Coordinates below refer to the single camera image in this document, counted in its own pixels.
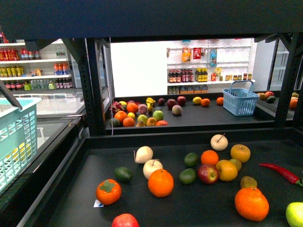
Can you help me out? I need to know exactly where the yellow lemon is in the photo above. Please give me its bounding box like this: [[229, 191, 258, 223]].
[[6, 142, 32, 163]]

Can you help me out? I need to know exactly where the light teal shopping basket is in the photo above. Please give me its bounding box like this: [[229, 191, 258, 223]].
[[0, 97, 42, 192]]

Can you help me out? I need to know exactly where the black back display tray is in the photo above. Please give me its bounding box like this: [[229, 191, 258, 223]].
[[106, 93, 279, 135]]

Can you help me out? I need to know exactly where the black display tray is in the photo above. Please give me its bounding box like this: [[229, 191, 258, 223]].
[[19, 128, 303, 227], [106, 93, 279, 135]]

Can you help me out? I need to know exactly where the white pear left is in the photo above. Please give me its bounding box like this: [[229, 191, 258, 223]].
[[134, 146, 153, 164]]

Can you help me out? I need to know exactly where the white pear middle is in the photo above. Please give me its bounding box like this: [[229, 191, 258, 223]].
[[143, 159, 163, 180]]

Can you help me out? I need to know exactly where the green lime upper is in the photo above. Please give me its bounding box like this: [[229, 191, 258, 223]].
[[184, 152, 198, 167]]

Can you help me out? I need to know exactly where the green lime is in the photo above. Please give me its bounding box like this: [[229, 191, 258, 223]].
[[184, 152, 198, 167], [178, 168, 196, 185]]

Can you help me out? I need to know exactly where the dark green avocado left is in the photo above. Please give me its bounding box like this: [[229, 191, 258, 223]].
[[114, 166, 133, 183]]

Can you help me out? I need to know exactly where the large orange centre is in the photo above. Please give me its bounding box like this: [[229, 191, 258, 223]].
[[148, 169, 174, 198]]

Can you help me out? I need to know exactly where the large orange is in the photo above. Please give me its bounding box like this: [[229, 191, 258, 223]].
[[148, 169, 174, 198], [234, 187, 269, 222]]

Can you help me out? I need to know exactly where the small orange tangerine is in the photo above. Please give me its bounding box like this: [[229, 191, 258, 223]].
[[201, 150, 219, 166]]

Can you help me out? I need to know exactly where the green lime lower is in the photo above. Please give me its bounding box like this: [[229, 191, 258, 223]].
[[178, 168, 196, 185]]

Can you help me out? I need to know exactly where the white pear with stem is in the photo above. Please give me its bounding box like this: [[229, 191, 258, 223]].
[[210, 134, 228, 151]]

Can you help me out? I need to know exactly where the red striped apple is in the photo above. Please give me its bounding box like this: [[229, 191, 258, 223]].
[[197, 164, 219, 185]]

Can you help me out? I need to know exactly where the black front display tray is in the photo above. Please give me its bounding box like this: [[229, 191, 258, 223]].
[[19, 128, 303, 227]]

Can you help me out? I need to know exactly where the small blue basket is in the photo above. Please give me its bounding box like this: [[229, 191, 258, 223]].
[[222, 80, 259, 116]]

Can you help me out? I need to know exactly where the orange persimmon with green calyx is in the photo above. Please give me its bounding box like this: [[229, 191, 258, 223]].
[[96, 179, 122, 206]]

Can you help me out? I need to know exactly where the glass top freezer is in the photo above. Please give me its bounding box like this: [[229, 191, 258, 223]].
[[0, 87, 86, 152]]

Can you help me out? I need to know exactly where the yellow orange apple front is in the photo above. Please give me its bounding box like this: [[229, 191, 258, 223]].
[[215, 160, 238, 182]]

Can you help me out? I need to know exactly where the yellow orange apple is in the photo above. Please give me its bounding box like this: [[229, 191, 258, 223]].
[[230, 144, 251, 163], [215, 160, 238, 182]]

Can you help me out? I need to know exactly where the yellow orange apple back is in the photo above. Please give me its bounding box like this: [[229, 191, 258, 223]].
[[230, 144, 251, 163]]

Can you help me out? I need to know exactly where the brown kiwi upper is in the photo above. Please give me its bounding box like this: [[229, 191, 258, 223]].
[[230, 158, 242, 172]]

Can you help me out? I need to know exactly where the brown kiwi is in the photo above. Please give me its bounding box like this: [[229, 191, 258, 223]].
[[240, 176, 258, 189], [230, 158, 242, 172]]

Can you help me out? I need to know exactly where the white price tag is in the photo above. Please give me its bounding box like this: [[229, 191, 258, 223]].
[[93, 200, 104, 208]]

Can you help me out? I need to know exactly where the red apple front left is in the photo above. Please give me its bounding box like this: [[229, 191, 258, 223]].
[[111, 213, 139, 227]]

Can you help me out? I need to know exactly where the brown kiwi lower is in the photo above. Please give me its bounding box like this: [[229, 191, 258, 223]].
[[240, 176, 258, 189]]

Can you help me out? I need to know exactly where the large orange right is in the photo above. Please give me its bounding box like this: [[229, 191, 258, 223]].
[[234, 187, 269, 222]]

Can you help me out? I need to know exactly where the red chili pepper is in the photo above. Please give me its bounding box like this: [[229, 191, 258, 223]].
[[259, 163, 303, 186]]

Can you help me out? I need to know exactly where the green apple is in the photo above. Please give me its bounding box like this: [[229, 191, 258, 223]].
[[285, 202, 303, 227]]

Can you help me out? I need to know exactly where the white wall shelf unit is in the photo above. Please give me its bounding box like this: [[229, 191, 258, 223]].
[[167, 38, 257, 95]]

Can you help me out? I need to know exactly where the black shelf upright post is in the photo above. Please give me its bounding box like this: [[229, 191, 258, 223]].
[[79, 38, 112, 136]]

